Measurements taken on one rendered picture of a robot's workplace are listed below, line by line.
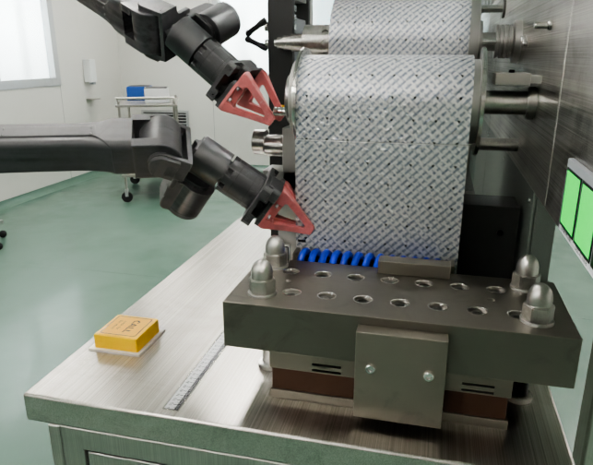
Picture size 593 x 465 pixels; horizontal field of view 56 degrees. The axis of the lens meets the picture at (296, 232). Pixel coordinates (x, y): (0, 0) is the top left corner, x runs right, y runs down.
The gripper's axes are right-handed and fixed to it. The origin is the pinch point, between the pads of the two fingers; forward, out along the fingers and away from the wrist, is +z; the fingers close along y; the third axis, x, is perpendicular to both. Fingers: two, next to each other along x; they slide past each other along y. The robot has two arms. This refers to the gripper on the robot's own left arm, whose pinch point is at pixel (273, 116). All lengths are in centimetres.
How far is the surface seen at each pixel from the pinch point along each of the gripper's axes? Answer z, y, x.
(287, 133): 3.1, -0.8, -0.8
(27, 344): -43, -116, -195
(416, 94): 14.0, 6.3, 16.8
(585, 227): 31, 36, 20
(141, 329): 6.6, 17.1, -33.1
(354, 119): 9.9, 6.5, 9.0
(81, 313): -39, -152, -192
